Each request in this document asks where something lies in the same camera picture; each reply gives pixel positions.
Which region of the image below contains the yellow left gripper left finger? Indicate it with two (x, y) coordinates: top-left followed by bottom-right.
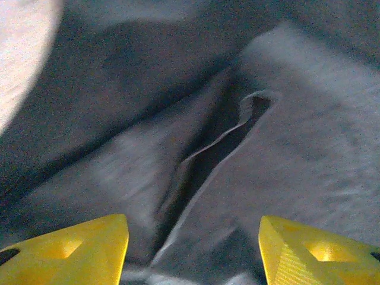
(0, 213), (130, 285)

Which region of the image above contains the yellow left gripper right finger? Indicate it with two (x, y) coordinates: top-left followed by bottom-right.
(258, 215), (380, 285)

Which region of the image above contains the dark navy t-shirt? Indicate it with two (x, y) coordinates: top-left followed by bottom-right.
(0, 0), (380, 285)

